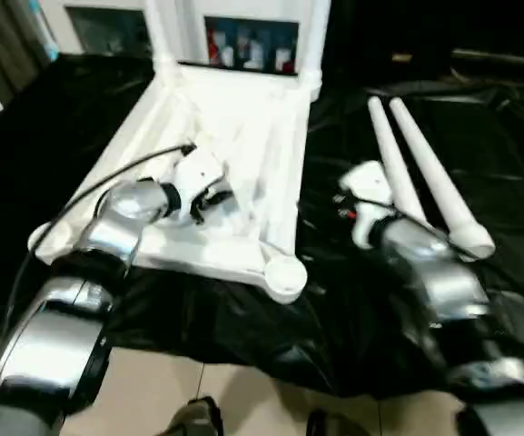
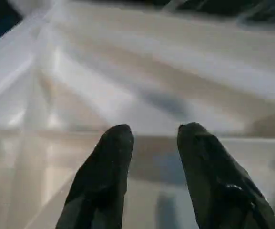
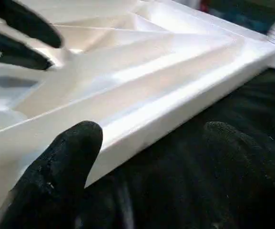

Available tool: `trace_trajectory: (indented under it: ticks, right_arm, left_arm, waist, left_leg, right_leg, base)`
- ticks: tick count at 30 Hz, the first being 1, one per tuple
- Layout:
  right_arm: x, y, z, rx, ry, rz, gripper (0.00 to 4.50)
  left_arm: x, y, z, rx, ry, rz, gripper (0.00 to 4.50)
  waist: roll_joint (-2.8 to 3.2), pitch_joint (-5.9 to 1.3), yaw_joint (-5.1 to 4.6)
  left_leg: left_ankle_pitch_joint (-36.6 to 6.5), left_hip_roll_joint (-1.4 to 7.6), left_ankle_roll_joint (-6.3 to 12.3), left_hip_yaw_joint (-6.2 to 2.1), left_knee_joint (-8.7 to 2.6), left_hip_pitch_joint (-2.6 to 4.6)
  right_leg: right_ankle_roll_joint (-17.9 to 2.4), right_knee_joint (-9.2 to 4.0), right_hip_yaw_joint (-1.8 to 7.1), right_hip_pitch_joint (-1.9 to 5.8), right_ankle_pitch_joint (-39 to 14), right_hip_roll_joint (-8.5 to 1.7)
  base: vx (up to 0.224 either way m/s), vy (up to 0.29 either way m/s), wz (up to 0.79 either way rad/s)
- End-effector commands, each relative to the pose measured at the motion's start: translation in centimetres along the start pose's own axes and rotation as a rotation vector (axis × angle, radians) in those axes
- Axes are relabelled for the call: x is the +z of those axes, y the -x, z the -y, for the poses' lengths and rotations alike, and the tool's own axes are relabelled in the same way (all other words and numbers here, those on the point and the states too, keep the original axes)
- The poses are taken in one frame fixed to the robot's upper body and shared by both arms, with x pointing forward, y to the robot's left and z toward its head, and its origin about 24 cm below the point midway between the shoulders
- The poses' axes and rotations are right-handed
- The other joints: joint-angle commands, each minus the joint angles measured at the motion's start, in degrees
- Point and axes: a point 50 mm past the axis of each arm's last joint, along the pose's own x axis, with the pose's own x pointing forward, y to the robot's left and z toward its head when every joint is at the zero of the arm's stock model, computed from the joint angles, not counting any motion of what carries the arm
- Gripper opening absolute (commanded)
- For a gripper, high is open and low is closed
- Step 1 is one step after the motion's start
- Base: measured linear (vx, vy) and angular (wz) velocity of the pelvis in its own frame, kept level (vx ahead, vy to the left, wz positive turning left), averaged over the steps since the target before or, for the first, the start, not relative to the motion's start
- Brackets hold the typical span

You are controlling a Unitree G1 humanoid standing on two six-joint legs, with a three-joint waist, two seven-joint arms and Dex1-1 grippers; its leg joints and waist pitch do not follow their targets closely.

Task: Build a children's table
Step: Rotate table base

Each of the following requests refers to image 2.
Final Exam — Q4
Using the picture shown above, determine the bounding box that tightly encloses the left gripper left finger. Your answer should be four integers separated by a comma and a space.
55, 124, 135, 229

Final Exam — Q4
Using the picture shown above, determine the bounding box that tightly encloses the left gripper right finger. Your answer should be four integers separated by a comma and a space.
177, 122, 275, 229

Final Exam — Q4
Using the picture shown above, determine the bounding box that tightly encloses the white plastic table top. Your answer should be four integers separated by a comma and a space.
0, 0, 275, 229

